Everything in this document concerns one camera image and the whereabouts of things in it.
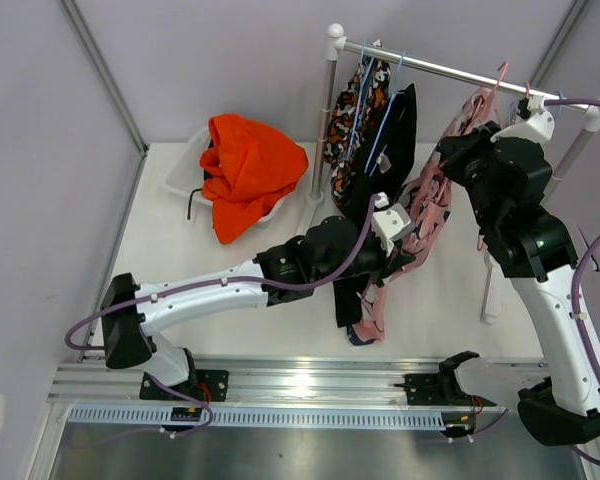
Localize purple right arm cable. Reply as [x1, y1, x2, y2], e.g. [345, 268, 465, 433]
[542, 97, 600, 469]

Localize silver clothes rack rail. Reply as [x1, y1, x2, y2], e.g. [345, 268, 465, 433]
[299, 22, 600, 326]

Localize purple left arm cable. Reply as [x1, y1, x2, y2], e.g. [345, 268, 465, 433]
[63, 194, 381, 351]

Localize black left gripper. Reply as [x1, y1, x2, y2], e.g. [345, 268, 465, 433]
[314, 228, 415, 288]

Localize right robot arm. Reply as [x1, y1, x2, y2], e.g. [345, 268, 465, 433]
[436, 122, 600, 446]

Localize camouflage patterned shorts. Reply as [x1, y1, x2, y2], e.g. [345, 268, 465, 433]
[324, 57, 391, 212]

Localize white cable duct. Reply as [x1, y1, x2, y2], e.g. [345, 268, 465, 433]
[67, 404, 470, 431]

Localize black shorts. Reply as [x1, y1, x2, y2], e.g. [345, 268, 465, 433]
[332, 82, 419, 329]

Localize orange shorts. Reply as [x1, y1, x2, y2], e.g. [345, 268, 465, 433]
[199, 113, 309, 245]

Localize white plastic bin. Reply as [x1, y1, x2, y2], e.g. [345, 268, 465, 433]
[162, 124, 289, 232]

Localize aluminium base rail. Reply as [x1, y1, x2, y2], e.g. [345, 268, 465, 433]
[47, 354, 546, 409]

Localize pink patterned shorts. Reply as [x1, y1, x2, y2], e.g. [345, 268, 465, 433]
[346, 87, 498, 346]

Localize blue wire hanger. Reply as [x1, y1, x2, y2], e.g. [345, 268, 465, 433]
[364, 51, 406, 177]
[332, 40, 391, 163]
[554, 89, 564, 121]

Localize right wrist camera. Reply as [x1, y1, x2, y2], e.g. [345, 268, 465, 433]
[490, 95, 555, 145]

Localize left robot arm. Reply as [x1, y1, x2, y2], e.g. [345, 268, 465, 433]
[101, 209, 414, 400]

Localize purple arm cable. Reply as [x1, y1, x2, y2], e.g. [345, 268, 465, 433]
[63, 194, 381, 351]
[542, 97, 600, 469]

